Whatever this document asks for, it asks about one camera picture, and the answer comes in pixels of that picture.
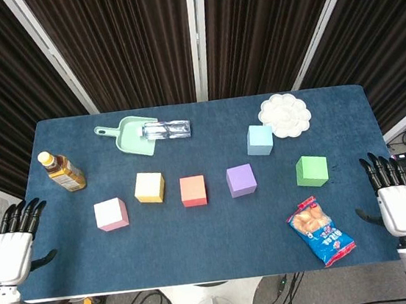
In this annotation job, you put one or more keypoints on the white flower-shaped palette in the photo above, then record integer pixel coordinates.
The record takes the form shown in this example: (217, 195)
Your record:
(285, 114)

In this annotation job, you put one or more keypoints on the clear plastic water bottle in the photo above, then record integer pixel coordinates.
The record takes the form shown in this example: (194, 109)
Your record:
(167, 129)

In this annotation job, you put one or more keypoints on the mint green dustpan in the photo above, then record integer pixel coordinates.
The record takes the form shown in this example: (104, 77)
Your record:
(129, 140)

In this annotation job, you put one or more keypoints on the dark blue table mat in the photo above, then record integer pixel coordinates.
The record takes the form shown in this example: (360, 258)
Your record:
(214, 239)

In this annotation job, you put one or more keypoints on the light blue foam cube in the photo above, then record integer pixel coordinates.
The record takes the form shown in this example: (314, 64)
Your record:
(259, 139)

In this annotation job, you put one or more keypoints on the tea bottle with yellow cap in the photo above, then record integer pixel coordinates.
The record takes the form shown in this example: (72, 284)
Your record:
(63, 173)

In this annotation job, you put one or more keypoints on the pink foam cube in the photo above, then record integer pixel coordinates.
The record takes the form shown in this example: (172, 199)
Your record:
(110, 215)

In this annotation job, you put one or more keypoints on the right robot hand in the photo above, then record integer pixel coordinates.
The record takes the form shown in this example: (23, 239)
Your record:
(400, 205)

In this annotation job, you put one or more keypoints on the purple foam cube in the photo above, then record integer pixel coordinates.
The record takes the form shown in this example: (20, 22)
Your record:
(241, 178)

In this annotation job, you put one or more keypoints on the green foam cube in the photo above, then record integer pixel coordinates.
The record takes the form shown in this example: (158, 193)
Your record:
(312, 170)

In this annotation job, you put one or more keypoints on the blue snack bag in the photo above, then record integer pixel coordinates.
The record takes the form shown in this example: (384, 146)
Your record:
(320, 232)

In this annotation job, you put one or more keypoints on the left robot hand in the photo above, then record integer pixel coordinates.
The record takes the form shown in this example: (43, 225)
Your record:
(8, 254)

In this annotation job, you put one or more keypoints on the yellow foam cube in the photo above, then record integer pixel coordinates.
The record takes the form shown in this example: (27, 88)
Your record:
(149, 186)

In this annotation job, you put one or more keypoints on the red foam cube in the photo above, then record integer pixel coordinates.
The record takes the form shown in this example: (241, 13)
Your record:
(193, 190)

